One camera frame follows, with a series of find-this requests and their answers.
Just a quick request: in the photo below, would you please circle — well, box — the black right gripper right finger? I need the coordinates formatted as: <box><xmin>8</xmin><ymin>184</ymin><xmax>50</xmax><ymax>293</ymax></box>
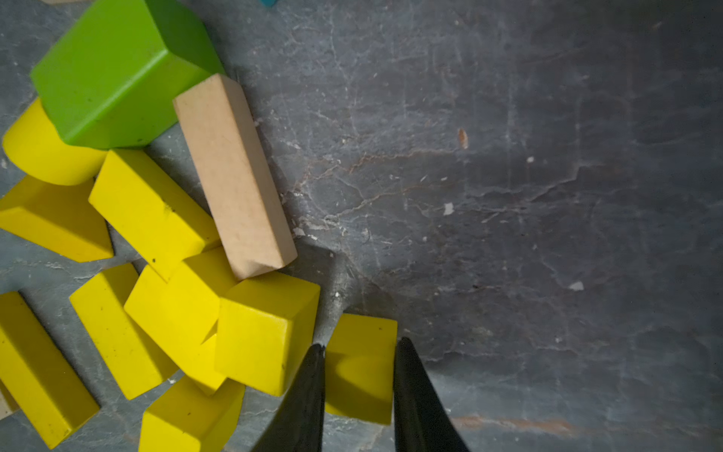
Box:
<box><xmin>394</xmin><ymin>337</ymin><xmax>469</xmax><ymax>451</ymax></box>

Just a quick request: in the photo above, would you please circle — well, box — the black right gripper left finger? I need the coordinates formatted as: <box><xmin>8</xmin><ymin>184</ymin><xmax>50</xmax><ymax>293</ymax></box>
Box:
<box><xmin>252</xmin><ymin>344</ymin><xmax>325</xmax><ymax>452</ymax></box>

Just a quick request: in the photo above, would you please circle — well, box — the small yellow cube pile edge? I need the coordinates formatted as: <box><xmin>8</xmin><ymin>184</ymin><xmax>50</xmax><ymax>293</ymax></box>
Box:
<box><xmin>325</xmin><ymin>314</ymin><xmax>398</xmax><ymax>425</ymax></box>

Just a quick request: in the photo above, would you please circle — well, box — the tan slanted block centre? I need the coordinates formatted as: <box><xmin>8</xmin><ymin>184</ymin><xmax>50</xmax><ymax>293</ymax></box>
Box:
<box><xmin>173</xmin><ymin>75</ymin><xmax>297</xmax><ymax>280</ymax></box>

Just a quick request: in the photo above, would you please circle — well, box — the yellow cylinder block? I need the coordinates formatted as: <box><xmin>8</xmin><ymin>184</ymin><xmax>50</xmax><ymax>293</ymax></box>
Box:
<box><xmin>2</xmin><ymin>98</ymin><xmax>107</xmax><ymax>186</ymax></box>

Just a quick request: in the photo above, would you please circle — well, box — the green rectangular block centre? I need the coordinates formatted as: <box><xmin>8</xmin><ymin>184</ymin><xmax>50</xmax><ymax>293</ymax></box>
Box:
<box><xmin>30</xmin><ymin>0</ymin><xmax>224</xmax><ymax>150</ymax></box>

